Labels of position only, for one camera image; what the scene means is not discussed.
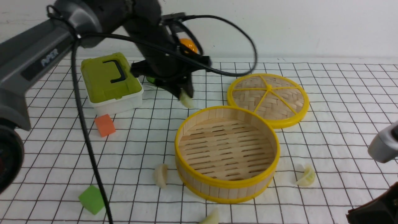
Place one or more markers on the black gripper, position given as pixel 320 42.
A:
pixel 170 73

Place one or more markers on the pale green dumpling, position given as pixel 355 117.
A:
pixel 185 100

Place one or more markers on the yellow bamboo steamer tray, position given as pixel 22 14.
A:
pixel 226 154

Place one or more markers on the pale yellow dumpling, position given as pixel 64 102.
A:
pixel 307 178

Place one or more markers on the light green dumpling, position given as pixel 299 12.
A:
pixel 212 218

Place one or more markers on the green foam cube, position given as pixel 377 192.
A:
pixel 92 200

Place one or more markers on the green lid white box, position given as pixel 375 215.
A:
pixel 110 86

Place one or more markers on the yellow bamboo steamer lid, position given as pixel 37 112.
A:
pixel 281 102

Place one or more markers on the orange fruit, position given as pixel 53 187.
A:
pixel 190 44

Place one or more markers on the orange foam cube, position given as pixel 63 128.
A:
pixel 104 125

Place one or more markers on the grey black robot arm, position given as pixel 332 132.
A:
pixel 28 56

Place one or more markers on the second grey robot arm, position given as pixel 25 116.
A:
pixel 383 209

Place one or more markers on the white dumpling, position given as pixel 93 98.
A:
pixel 160 175

